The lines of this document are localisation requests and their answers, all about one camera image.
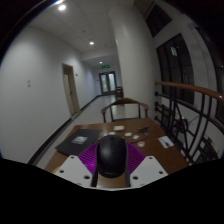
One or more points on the black railing with wooden handrail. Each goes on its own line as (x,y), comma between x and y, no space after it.
(190,88)

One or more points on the small white flat box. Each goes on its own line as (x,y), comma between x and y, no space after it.
(118,128)

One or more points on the white notepad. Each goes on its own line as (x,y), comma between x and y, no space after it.
(165,141)

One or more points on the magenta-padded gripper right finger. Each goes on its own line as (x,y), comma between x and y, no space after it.
(148,170)

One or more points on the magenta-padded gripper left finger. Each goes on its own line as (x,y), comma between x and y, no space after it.
(71,170)

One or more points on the black flat folder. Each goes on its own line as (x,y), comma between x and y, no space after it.
(79,141)

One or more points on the beige door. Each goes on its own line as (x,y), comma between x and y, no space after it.
(70,90)

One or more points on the glass double door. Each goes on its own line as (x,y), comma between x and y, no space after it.
(108,82)

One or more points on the dark framed window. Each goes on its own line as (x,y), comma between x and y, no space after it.
(176,66)

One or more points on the ceiling lights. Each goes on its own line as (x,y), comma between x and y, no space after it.
(62,7)

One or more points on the black computer mouse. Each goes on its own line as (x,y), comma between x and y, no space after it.
(111,155)

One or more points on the green exit sign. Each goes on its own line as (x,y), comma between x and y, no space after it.
(105,66)

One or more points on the small white disc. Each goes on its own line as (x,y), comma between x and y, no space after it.
(135,137)
(141,144)
(128,134)

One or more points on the wooden armchair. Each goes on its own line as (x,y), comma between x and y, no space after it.
(125,101)

